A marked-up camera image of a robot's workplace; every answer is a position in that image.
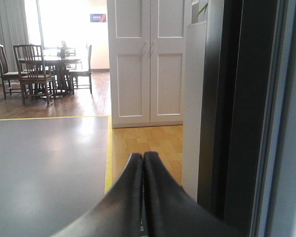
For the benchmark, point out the white panelled wardrobe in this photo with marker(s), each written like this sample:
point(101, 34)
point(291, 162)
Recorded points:
point(147, 60)

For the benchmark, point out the dark wooden chair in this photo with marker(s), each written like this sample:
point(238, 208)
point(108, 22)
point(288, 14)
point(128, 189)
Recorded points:
point(5, 75)
point(75, 74)
point(31, 70)

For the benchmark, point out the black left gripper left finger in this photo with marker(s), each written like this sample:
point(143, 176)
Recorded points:
point(118, 214)

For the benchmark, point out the dark wooden front chair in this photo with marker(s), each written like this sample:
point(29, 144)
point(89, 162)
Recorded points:
point(31, 70)

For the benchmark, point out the fridge door with white lining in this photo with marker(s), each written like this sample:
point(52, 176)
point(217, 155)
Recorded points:
point(247, 161)

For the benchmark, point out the dark wooden right chair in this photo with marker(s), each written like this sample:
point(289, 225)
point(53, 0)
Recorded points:
point(75, 74)

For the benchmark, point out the dark wooden left chair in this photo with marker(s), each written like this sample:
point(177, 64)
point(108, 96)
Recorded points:
point(5, 75)

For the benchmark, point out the blue wall sign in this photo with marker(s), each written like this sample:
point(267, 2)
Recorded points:
point(98, 17)

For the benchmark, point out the dark wooden dining table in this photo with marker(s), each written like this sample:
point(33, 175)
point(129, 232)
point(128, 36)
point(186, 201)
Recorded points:
point(57, 67)

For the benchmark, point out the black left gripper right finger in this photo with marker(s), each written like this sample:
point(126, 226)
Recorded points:
point(171, 212)

